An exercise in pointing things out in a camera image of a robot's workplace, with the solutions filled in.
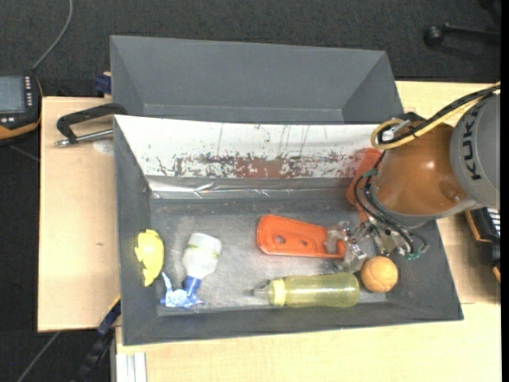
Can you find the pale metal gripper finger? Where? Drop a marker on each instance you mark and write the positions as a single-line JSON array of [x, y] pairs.
[[352, 257], [338, 234]]

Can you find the orange ball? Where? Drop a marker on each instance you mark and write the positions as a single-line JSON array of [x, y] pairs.
[[379, 275]]

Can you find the orange plastic piece with holes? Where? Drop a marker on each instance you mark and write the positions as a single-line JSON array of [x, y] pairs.
[[294, 229]]

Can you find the yellow clear baby bottle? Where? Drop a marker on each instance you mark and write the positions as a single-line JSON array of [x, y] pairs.
[[322, 291]]

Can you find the white bottle with blue cap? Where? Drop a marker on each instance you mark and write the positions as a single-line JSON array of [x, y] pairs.
[[200, 255]]

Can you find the blue and white crumpled wrapper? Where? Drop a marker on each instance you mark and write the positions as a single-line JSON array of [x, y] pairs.
[[179, 297]]

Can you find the grey metal bin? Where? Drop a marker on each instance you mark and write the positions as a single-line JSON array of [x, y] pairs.
[[246, 82]]

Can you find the yellow plastic toy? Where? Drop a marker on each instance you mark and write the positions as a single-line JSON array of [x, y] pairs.
[[150, 253]]

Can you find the pale wood board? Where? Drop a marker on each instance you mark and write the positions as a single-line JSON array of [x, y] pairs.
[[75, 213]]

